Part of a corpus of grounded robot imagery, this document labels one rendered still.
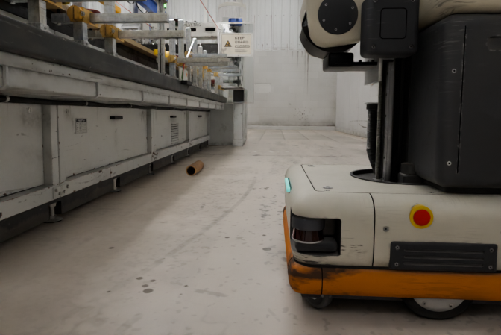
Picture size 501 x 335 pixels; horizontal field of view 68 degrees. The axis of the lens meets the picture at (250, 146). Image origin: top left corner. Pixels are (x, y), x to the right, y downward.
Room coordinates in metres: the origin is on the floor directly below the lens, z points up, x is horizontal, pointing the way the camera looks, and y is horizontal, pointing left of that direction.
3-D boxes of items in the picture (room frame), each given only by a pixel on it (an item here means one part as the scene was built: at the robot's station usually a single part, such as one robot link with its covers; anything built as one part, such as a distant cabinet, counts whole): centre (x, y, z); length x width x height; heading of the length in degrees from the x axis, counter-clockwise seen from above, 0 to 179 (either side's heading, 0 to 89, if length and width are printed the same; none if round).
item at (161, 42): (2.37, 0.56, 0.93); 0.05 x 0.05 x 0.45; 87
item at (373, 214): (1.11, -0.44, 0.16); 0.67 x 0.64 x 0.25; 87
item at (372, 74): (1.06, -0.27, 0.68); 0.28 x 0.27 x 0.25; 177
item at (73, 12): (1.41, 0.62, 0.81); 0.14 x 0.06 x 0.05; 177
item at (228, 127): (5.80, 0.90, 0.95); 1.65 x 0.70 x 1.90; 87
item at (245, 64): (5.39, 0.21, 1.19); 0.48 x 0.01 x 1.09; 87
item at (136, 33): (1.67, 0.51, 0.80); 0.43 x 0.03 x 0.04; 87
